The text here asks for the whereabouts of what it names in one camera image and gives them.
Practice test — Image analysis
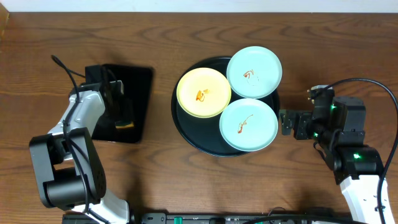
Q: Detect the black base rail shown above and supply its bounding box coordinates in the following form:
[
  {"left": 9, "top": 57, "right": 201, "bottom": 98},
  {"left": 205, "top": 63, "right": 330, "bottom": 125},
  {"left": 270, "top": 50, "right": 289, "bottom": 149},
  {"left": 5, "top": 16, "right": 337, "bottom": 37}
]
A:
[{"left": 62, "top": 207, "right": 353, "bottom": 224}]

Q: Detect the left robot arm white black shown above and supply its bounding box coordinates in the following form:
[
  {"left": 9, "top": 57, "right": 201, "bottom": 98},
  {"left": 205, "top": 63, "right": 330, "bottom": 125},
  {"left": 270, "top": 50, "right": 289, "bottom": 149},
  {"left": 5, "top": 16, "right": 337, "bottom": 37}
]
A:
[{"left": 29, "top": 66, "right": 134, "bottom": 223}]

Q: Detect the light blue plate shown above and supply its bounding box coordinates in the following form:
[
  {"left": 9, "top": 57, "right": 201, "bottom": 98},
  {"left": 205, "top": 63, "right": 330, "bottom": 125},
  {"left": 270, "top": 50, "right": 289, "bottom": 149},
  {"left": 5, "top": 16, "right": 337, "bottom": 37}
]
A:
[
  {"left": 226, "top": 46, "right": 282, "bottom": 99},
  {"left": 220, "top": 98, "right": 279, "bottom": 152}
]

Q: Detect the black rectangular tray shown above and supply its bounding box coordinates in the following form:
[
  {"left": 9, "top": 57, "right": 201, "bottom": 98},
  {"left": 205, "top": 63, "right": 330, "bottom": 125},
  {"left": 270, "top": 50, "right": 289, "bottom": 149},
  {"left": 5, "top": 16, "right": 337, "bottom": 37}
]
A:
[{"left": 92, "top": 64, "right": 154, "bottom": 143}]

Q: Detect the yellow green scrub sponge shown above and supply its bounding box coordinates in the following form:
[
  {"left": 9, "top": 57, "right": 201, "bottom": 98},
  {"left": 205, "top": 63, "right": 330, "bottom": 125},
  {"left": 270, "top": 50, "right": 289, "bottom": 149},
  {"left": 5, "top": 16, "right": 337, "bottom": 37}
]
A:
[{"left": 115, "top": 121, "right": 134, "bottom": 129}]

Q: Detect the yellow plate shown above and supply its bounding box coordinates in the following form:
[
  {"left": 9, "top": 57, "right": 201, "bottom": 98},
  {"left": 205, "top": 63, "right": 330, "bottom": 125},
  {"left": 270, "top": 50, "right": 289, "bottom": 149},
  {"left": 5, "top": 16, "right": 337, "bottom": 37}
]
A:
[{"left": 177, "top": 67, "right": 231, "bottom": 118}]

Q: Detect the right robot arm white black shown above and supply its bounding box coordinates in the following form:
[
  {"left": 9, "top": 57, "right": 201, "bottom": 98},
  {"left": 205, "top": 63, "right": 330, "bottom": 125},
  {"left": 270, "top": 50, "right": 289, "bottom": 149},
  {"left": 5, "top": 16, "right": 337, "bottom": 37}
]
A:
[{"left": 279, "top": 95, "right": 394, "bottom": 223}]

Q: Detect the black round tray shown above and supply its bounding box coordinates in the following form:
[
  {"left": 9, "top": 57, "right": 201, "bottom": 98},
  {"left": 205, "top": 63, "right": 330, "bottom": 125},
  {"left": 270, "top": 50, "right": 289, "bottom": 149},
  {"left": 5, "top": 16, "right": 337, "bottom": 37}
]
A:
[{"left": 171, "top": 56, "right": 280, "bottom": 157}]

